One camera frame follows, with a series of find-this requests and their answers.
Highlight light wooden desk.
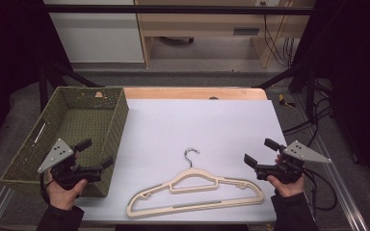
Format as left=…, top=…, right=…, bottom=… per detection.
left=134, top=0, right=316, bottom=69

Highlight person's right hand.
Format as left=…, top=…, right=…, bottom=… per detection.
left=267, top=153, right=305, bottom=198

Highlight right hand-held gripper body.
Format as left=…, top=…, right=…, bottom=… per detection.
left=254, top=140, right=332, bottom=185

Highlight black hanging cables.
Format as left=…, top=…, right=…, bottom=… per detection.
left=262, top=13, right=296, bottom=67

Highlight wooden table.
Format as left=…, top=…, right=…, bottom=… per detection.
left=123, top=87, right=268, bottom=101

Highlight beige clothes hanger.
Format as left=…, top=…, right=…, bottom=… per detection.
left=125, top=147, right=265, bottom=219

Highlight black frame strut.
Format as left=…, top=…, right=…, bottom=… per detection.
left=38, top=62, right=104, bottom=112
left=253, top=62, right=318, bottom=121

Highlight green woven basket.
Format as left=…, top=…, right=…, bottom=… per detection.
left=0, top=86, right=130, bottom=198

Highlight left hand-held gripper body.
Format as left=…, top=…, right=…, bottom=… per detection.
left=38, top=138, right=104, bottom=191

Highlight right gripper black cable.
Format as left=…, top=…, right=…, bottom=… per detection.
left=303, top=167, right=339, bottom=212

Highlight person's left hand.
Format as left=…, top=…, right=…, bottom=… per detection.
left=46, top=171, right=89, bottom=211

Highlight black floor cables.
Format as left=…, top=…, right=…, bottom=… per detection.
left=282, top=95, right=334, bottom=148

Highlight black horizontal frame bar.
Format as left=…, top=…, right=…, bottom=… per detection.
left=42, top=4, right=314, bottom=16

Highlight yellow and black tool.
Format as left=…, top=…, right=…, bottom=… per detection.
left=277, top=93, right=297, bottom=109

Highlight white cabinet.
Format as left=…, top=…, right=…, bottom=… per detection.
left=42, top=0, right=145, bottom=64

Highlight white table sheet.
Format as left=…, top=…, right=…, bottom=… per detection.
left=75, top=98, right=290, bottom=224

